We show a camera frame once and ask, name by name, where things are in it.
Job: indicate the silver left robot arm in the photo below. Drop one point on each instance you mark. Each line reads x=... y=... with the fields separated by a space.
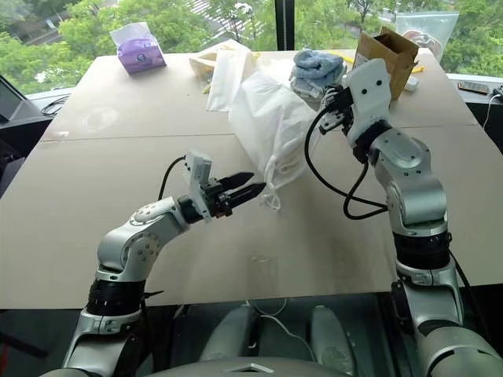
x=129 y=243

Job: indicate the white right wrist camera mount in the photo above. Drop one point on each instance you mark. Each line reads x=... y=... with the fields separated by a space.
x=369 y=103

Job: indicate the black window post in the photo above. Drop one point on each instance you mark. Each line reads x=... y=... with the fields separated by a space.
x=283 y=23

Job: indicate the small white block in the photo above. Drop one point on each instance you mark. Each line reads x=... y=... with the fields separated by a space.
x=411 y=84

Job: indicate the dark angular device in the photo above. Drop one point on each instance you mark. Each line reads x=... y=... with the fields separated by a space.
x=21 y=114

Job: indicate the purple tissue pack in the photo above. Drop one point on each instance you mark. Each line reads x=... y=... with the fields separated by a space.
x=139 y=53

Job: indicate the grey robot torso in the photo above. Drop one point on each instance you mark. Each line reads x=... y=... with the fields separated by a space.
x=251 y=369

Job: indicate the grey printed packet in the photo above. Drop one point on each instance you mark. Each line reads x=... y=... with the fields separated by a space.
x=305 y=87

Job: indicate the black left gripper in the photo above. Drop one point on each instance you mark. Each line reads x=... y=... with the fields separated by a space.
x=215 y=198

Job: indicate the clear plastic zip bag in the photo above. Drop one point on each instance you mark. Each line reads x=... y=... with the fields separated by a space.
x=432 y=29

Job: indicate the open brown cardboard box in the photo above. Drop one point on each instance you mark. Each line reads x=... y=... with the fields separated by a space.
x=397 y=59

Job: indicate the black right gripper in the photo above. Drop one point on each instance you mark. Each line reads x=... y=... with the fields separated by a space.
x=342 y=105

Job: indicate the grey rounded robot leg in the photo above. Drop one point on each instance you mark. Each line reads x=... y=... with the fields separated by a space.
x=232 y=334
x=330 y=337

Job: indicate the light blue towel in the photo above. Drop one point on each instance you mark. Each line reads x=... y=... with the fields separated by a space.
x=316 y=64

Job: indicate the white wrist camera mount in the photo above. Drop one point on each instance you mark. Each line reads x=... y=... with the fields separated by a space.
x=369 y=103
x=197 y=168

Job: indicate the cream paper bag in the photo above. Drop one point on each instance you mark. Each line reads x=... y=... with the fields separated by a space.
x=226 y=74

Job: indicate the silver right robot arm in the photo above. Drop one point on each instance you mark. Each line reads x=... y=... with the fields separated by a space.
x=412 y=180

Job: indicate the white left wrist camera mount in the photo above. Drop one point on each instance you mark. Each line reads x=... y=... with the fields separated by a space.
x=197 y=168

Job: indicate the yellow strip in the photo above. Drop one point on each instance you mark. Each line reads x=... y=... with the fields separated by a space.
x=346 y=58
x=419 y=69

